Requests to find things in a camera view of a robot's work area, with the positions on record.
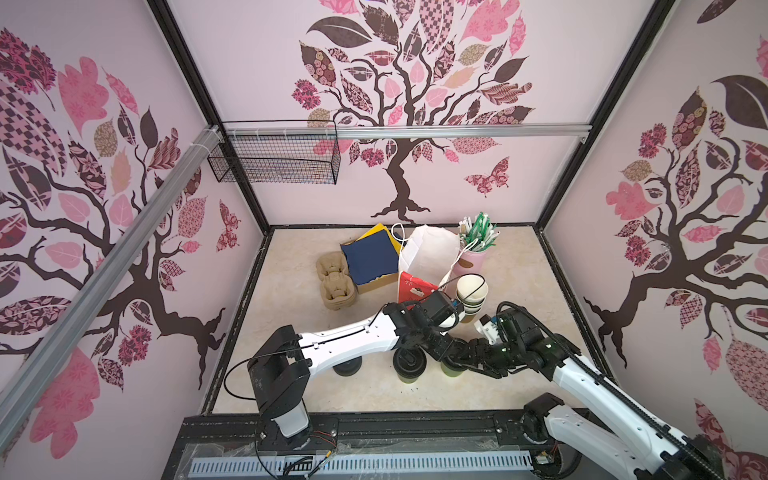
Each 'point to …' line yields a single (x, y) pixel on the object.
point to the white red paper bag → (427, 256)
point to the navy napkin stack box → (373, 259)
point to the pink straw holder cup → (469, 263)
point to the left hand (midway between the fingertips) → (445, 352)
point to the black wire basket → (278, 161)
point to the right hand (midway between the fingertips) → (463, 361)
